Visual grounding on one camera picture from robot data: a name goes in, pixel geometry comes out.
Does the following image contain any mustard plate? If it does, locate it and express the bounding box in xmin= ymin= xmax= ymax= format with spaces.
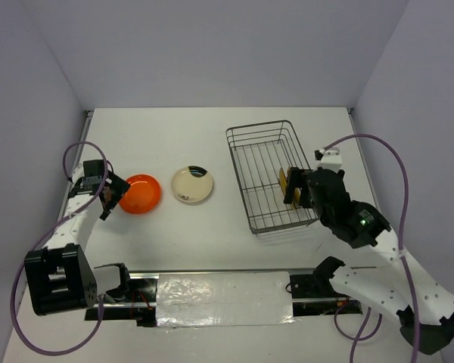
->
xmin=291 ymin=188 xmax=302 ymax=209
xmin=278 ymin=168 xmax=287 ymax=194

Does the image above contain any orange plate front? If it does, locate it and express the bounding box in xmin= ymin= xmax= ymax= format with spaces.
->
xmin=119 ymin=174 xmax=162 ymax=215

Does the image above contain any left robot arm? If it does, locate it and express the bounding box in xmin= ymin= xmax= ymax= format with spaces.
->
xmin=24 ymin=160 xmax=129 ymax=316

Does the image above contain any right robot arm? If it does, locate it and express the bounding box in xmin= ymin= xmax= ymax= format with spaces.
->
xmin=284 ymin=167 xmax=454 ymax=355

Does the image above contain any silver tape sheet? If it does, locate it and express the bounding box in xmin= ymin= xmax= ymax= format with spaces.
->
xmin=156 ymin=271 xmax=294 ymax=328

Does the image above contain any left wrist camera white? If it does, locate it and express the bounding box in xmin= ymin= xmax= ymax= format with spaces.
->
xmin=70 ymin=163 xmax=85 ymax=187

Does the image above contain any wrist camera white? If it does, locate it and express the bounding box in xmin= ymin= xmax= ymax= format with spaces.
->
xmin=314 ymin=147 xmax=342 ymax=173
xmin=70 ymin=163 xmax=85 ymax=187

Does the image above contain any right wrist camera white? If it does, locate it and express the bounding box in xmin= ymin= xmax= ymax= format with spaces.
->
xmin=314 ymin=147 xmax=342 ymax=173

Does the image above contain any wire dish rack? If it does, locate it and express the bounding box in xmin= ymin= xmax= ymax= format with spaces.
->
xmin=225 ymin=120 xmax=317 ymax=234

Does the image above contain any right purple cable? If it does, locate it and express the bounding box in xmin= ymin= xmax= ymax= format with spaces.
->
xmin=323 ymin=134 xmax=421 ymax=363

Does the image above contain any purple cable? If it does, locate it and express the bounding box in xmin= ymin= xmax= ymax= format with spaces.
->
xmin=10 ymin=141 xmax=110 ymax=355
xmin=323 ymin=134 xmax=421 ymax=363

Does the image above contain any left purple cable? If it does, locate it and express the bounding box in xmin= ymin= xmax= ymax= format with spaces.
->
xmin=10 ymin=141 xmax=110 ymax=355

